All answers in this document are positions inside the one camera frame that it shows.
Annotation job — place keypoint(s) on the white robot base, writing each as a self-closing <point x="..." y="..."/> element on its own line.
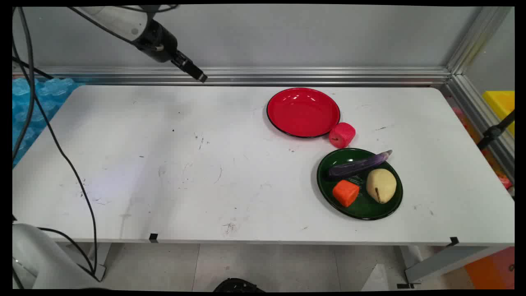
<point x="39" y="263"/>

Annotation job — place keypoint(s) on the pink cylinder block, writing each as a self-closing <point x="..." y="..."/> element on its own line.
<point x="342" y="135"/>

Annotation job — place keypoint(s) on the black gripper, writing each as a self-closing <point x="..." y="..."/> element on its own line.
<point x="158" y="41"/>

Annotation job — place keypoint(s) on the horizontal aluminium frame rail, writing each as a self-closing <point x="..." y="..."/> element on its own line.
<point x="287" y="76"/>

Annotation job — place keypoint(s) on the pale yellow toy pear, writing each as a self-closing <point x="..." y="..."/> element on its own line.
<point x="381" y="186"/>

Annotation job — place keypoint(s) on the orange toy carrot chunk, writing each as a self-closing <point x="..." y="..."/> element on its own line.
<point x="346" y="193"/>

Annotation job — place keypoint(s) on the grey table leg foot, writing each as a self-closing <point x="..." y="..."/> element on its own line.
<point x="446" y="263"/>

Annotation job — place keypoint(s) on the blue foam puzzle mat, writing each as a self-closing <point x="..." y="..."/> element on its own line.
<point x="37" y="102"/>

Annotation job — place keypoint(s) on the white table leg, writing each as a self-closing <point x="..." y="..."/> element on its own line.
<point x="102" y="257"/>

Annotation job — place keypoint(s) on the purple toy eggplant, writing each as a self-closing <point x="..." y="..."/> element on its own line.
<point x="357" y="165"/>

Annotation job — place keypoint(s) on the black round object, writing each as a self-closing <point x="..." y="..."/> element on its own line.
<point x="238" y="285"/>

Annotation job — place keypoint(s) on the red round plate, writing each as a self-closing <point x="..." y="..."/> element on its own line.
<point x="303" y="112"/>

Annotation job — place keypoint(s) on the aluminium frame side rail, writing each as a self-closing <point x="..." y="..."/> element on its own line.
<point x="481" y="119"/>

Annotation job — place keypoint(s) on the black tape marker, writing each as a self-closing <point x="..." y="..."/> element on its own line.
<point x="153" y="237"/>
<point x="453" y="241"/>

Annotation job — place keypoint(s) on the yellow plastic box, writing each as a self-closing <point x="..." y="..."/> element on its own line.
<point x="502" y="107"/>

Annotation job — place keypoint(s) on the dark green round plate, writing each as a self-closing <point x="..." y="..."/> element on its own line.
<point x="353" y="205"/>

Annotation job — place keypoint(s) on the aluminium frame corner post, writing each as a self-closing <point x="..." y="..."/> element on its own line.
<point x="476" y="39"/>

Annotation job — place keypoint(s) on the orange box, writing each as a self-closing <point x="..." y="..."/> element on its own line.
<point x="491" y="269"/>

